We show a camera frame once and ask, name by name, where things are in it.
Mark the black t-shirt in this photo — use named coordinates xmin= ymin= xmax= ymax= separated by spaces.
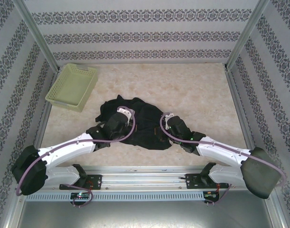
xmin=95 ymin=94 xmax=176 ymax=151

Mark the light green plastic basket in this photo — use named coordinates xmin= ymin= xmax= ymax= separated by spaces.
xmin=45 ymin=63 xmax=99 ymax=113

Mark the grey metal shelf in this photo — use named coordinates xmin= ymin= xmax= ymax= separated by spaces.
xmin=7 ymin=187 xmax=285 ymax=228

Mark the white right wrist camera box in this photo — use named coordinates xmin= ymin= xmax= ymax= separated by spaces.
xmin=164 ymin=113 xmax=176 ymax=130

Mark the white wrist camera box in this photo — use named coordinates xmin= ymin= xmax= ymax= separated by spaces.
xmin=117 ymin=107 xmax=134 ymax=125
xmin=164 ymin=113 xmax=176 ymax=130

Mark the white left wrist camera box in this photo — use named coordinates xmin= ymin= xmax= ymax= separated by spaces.
xmin=117 ymin=107 xmax=134 ymax=125

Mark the aluminium mounting rail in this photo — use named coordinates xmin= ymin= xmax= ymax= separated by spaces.
xmin=16 ymin=166 xmax=276 ymax=192

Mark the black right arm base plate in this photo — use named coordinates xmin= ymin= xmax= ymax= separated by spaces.
xmin=185 ymin=173 xmax=230 ymax=190

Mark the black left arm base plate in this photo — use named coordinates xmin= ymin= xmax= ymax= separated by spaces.
xmin=59 ymin=174 xmax=103 ymax=190

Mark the white slotted cable duct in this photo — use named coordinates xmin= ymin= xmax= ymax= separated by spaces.
xmin=25 ymin=191 xmax=205 ymax=201

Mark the aluminium side rail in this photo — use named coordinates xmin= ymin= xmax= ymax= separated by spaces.
xmin=224 ymin=66 xmax=262 ymax=170
xmin=28 ymin=67 xmax=65 ymax=152

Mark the aluminium frame post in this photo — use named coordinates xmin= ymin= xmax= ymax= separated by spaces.
xmin=225 ymin=0 xmax=271 ymax=71
xmin=15 ymin=0 xmax=61 ymax=72

